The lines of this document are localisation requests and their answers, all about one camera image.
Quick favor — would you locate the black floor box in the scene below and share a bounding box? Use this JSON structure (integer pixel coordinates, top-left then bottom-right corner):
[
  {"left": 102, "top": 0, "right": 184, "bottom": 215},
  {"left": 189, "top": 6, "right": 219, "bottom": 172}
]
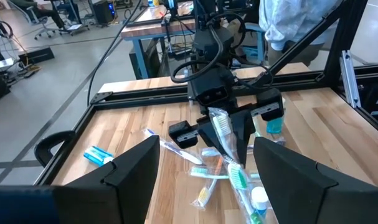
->
[{"left": 18, "top": 45, "right": 55, "bottom": 65}]

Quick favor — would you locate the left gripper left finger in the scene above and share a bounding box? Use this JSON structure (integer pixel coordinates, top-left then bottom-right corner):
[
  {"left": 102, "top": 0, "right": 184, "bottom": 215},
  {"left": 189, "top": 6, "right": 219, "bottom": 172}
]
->
[{"left": 53, "top": 135, "right": 161, "bottom": 224}]

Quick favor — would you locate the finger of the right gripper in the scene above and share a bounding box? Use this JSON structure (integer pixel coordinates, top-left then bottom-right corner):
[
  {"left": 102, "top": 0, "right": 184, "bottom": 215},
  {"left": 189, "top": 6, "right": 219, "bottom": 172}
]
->
[
  {"left": 197, "top": 119, "right": 229, "bottom": 151},
  {"left": 231, "top": 108, "right": 257, "bottom": 169}
]

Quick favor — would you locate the person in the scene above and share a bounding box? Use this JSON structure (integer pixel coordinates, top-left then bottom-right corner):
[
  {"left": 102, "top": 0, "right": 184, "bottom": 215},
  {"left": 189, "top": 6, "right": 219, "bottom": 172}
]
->
[
  {"left": 9, "top": 0, "right": 67, "bottom": 29},
  {"left": 258, "top": 0, "right": 341, "bottom": 67}
]

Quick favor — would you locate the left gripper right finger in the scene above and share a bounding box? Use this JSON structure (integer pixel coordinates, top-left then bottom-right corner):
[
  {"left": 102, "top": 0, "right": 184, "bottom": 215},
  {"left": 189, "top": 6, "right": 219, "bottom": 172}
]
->
[{"left": 253, "top": 136, "right": 378, "bottom": 224}]

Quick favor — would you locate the silver aluminium bracket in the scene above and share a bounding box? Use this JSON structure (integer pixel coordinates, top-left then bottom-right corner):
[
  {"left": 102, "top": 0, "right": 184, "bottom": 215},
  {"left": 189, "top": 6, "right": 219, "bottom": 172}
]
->
[{"left": 339, "top": 49, "right": 363, "bottom": 109}]

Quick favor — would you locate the light purple toothbrush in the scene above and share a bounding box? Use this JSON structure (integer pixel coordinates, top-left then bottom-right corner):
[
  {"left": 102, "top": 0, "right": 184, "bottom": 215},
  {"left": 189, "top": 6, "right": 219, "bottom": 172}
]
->
[{"left": 143, "top": 128, "right": 204, "bottom": 166}]

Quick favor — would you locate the black aluminium table frame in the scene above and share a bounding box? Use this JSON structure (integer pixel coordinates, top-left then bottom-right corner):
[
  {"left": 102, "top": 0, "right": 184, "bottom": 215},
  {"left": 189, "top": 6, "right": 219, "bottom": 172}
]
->
[{"left": 32, "top": 0, "right": 378, "bottom": 187}]

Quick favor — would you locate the black computer tower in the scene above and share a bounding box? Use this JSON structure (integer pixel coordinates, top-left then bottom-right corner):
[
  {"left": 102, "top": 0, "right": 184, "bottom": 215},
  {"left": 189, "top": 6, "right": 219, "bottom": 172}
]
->
[{"left": 92, "top": 0, "right": 117, "bottom": 25}]

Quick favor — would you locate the blue mouthwash bottle white cap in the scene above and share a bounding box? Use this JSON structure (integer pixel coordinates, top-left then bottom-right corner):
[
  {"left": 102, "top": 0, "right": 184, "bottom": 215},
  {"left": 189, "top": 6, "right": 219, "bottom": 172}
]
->
[
  {"left": 83, "top": 145, "right": 115, "bottom": 167},
  {"left": 250, "top": 185, "right": 270, "bottom": 220},
  {"left": 265, "top": 115, "right": 285, "bottom": 135}
]

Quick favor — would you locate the orange toothbrush yellow head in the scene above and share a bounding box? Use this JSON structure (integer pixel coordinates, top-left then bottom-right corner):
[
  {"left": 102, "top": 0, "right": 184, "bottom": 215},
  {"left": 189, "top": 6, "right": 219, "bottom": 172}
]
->
[{"left": 191, "top": 156, "right": 224, "bottom": 210}]

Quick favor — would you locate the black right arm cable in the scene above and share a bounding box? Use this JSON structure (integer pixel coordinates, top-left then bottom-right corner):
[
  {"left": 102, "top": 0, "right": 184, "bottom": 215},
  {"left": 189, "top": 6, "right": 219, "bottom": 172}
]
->
[{"left": 169, "top": 11, "right": 247, "bottom": 85}]

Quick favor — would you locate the thick black curved hose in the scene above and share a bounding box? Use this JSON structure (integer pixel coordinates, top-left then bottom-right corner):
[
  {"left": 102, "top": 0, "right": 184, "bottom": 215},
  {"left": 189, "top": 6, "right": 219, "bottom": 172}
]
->
[{"left": 34, "top": 129, "right": 77, "bottom": 168}]

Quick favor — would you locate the office chair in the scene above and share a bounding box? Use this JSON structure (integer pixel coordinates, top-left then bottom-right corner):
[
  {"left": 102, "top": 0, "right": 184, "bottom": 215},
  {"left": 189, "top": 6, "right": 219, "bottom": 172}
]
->
[{"left": 26, "top": 6, "right": 67, "bottom": 40}]

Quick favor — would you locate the green white toothbrush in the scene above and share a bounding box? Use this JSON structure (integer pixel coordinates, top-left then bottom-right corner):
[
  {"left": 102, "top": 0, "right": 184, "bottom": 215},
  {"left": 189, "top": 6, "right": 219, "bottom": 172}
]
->
[
  {"left": 208, "top": 106, "right": 241, "bottom": 164},
  {"left": 226, "top": 162, "right": 266, "bottom": 224},
  {"left": 189, "top": 166, "right": 230, "bottom": 181}
]

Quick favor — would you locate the thin black cable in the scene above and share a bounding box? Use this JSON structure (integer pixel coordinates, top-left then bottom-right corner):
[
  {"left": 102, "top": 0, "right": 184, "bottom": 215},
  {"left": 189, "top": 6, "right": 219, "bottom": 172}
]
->
[{"left": 87, "top": 0, "right": 143, "bottom": 106}]

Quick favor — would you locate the clear acrylic organizer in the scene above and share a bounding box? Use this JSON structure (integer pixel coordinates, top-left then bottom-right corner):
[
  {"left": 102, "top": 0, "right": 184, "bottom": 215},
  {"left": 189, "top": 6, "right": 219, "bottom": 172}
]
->
[{"left": 230, "top": 133, "right": 286, "bottom": 224}]

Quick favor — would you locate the blue steel frame table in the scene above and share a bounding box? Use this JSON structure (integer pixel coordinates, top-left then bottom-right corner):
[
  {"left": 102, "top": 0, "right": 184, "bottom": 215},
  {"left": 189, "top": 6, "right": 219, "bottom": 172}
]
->
[{"left": 120, "top": 1, "right": 264, "bottom": 80}]

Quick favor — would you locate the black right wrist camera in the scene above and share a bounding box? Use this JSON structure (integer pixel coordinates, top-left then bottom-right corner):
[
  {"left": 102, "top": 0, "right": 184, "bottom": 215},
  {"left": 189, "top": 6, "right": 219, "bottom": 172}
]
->
[{"left": 187, "top": 67, "right": 236, "bottom": 108}]

